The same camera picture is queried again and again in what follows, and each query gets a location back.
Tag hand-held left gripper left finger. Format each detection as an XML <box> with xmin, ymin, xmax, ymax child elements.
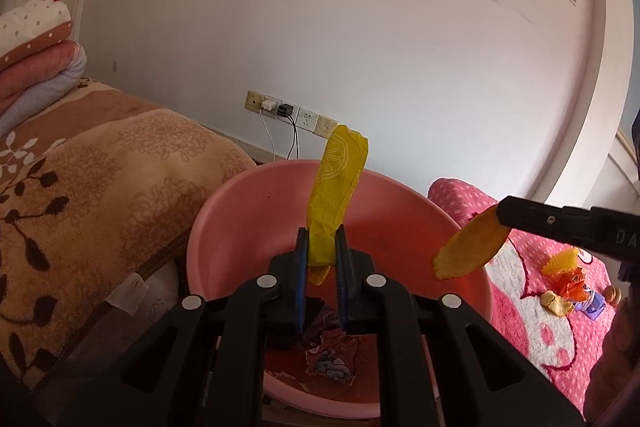
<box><xmin>60</xmin><ymin>227</ymin><xmax>308</xmax><ymax>427</ymax></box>

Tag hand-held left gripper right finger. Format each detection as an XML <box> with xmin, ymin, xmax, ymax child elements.
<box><xmin>334</xmin><ymin>225</ymin><xmax>586</xmax><ymax>427</ymax></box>

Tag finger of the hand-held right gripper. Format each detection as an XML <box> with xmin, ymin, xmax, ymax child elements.
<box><xmin>496</xmin><ymin>195</ymin><xmax>597</xmax><ymax>253</ymax></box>

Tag pink plastic basin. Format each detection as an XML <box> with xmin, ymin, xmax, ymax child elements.
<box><xmin>186</xmin><ymin>159</ymin><xmax>493</xmax><ymax>419</ymax></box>

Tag large orange peel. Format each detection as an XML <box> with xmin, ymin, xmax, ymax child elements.
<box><xmin>431</xmin><ymin>207</ymin><xmax>512</xmax><ymax>281</ymax></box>

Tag yellow wrapper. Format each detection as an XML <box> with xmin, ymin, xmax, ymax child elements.
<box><xmin>306</xmin><ymin>124</ymin><xmax>370</xmax><ymax>286</ymax></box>

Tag person's right hand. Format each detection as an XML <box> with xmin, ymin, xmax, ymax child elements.
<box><xmin>587</xmin><ymin>297</ymin><xmax>640</xmax><ymax>419</ymax></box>

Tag yellow ribbed plastic piece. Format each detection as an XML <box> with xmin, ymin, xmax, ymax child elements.
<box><xmin>544</xmin><ymin>248</ymin><xmax>576</xmax><ymax>276</ymax></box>

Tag orange translucent wrapper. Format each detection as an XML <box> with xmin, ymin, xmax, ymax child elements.
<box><xmin>552</xmin><ymin>269</ymin><xmax>590</xmax><ymax>301</ymax></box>

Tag purple blue wrapper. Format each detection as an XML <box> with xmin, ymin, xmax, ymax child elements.
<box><xmin>580</xmin><ymin>289</ymin><xmax>606</xmax><ymax>321</ymax></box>

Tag pink wrapper blue print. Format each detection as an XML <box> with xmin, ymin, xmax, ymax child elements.
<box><xmin>305</xmin><ymin>332</ymin><xmax>362</xmax><ymax>386</ymax></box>

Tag pink dotted printed blanket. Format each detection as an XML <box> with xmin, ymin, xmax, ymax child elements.
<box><xmin>427</xmin><ymin>178</ymin><xmax>640</xmax><ymax>414</ymax></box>

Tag white tissue paper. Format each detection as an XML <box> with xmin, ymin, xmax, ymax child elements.
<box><xmin>106</xmin><ymin>273</ymin><xmax>150</xmax><ymax>316</ymax></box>

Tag brown floral blanket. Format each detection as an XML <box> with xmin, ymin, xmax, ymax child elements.
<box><xmin>0</xmin><ymin>79</ymin><xmax>258</xmax><ymax>390</ymax></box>

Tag folded stacked quilts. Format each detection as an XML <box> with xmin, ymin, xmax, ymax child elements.
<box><xmin>0</xmin><ymin>49</ymin><xmax>89</xmax><ymax>136</ymax></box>

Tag pink folded quilt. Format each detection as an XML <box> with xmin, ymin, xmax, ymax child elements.
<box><xmin>0</xmin><ymin>39</ymin><xmax>84</xmax><ymax>105</ymax></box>

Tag white dotted folded quilt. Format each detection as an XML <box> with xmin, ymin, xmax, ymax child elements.
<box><xmin>0</xmin><ymin>0</ymin><xmax>75</xmax><ymax>58</ymax></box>

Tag black charger cable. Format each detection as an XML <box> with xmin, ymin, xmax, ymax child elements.
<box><xmin>286</xmin><ymin>117</ymin><xmax>300</xmax><ymax>160</ymax></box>

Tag white charger cable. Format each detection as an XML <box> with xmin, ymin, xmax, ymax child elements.
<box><xmin>259</xmin><ymin>109</ymin><xmax>279</xmax><ymax>162</ymax></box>

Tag beige wall switch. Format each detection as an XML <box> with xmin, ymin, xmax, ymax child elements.
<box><xmin>314</xmin><ymin>115</ymin><xmax>339</xmax><ymax>140</ymax></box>

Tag white wall socket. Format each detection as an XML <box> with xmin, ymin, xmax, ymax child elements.
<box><xmin>296</xmin><ymin>107</ymin><xmax>319</xmax><ymax>131</ymax></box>

